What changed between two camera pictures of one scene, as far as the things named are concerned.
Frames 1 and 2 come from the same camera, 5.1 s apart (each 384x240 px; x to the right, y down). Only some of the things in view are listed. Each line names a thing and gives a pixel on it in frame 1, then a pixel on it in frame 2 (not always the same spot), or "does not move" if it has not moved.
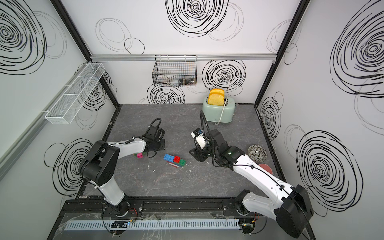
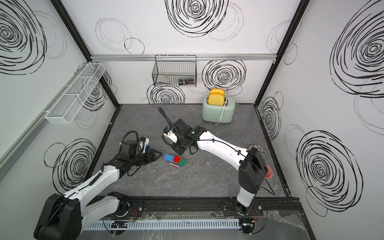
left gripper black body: [159, 145] -> [142, 158]
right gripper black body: [203, 153] -> [180, 146]
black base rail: [156, 208] does not move
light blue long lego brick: [168, 157] does not move
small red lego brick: [176, 159] does not move
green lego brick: [182, 162] does not move
